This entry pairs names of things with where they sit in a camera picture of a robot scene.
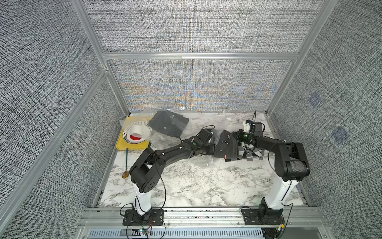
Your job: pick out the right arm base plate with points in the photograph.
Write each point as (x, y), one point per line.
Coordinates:
(255, 217)

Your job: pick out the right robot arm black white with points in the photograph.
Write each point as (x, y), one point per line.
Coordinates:
(290, 165)

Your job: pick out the white patterned bowl red inside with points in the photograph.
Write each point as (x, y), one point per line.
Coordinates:
(136, 132)

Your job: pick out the front aluminium rail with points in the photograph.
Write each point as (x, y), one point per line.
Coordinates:
(204, 217)

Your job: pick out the yellow plastic tray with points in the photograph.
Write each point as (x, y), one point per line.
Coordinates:
(122, 144)

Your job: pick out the dark grey pinstripe shirt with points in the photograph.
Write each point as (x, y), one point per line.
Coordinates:
(227, 147)

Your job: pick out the clear plastic vacuum bag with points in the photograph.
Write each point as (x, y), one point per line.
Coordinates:
(124, 159)

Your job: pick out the white slotted cable duct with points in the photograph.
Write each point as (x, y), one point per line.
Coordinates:
(177, 233)

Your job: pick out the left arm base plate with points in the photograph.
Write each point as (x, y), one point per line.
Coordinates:
(153, 218)

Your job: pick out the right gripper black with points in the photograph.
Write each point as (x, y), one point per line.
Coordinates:
(238, 134)

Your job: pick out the black white checkered shirt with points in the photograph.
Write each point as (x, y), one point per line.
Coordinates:
(249, 152)

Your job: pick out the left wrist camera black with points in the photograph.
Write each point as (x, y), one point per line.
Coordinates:
(205, 135)

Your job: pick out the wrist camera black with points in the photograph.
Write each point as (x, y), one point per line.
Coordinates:
(205, 135)
(258, 128)

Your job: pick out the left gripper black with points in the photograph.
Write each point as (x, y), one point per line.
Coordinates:
(211, 149)

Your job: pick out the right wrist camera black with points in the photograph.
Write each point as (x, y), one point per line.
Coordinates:
(258, 128)

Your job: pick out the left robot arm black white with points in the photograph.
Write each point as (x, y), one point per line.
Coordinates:
(146, 172)

